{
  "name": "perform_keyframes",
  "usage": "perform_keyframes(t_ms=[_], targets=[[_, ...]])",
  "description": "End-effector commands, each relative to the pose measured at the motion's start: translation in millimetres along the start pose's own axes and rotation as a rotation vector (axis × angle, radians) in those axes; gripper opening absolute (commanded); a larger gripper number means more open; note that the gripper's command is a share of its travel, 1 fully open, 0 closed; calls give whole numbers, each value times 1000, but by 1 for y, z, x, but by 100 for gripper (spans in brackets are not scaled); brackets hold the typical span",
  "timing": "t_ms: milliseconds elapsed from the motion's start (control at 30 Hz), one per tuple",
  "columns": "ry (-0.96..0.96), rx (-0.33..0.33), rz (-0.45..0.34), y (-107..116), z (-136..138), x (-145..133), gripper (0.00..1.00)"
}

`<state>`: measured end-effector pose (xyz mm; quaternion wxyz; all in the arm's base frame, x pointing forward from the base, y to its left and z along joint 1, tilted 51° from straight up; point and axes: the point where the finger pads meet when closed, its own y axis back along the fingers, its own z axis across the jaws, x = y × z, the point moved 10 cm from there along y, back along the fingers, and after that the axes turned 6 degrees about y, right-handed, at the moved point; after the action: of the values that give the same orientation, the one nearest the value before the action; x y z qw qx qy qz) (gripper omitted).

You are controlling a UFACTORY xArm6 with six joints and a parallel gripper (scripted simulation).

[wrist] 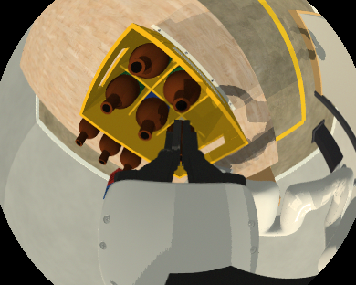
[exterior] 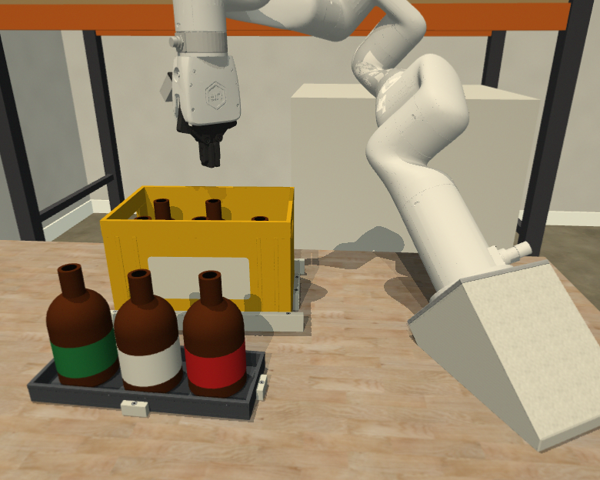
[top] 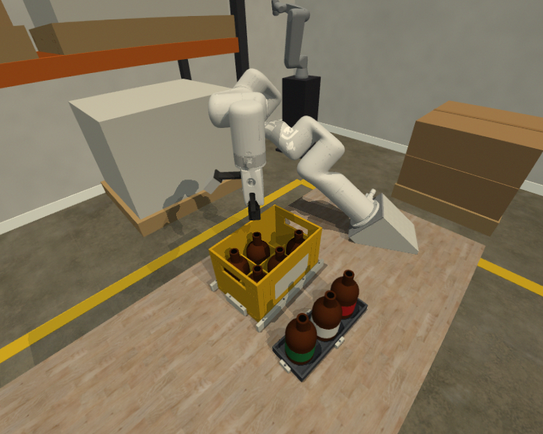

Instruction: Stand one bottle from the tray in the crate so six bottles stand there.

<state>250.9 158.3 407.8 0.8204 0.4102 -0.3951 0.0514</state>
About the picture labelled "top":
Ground yellow crate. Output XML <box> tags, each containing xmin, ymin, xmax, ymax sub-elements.
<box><xmin>208</xmin><ymin>205</ymin><xmax>322</xmax><ymax>322</ymax></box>

